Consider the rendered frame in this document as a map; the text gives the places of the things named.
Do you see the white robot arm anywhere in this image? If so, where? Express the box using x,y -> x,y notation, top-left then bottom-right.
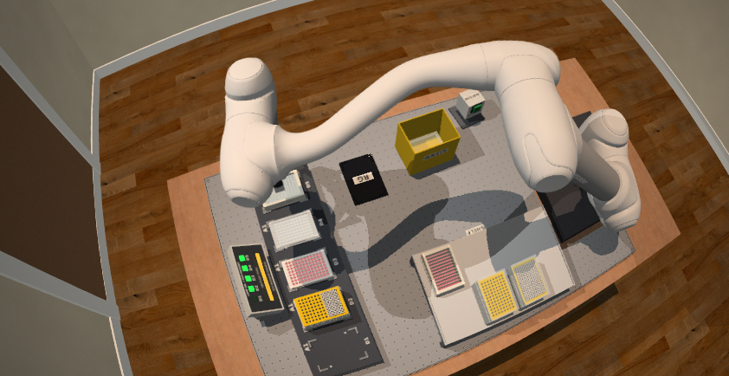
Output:
220,41 -> 641,233

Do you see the black flat pad with rg label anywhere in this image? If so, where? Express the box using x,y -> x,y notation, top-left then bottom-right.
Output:
339,153 -> 388,205

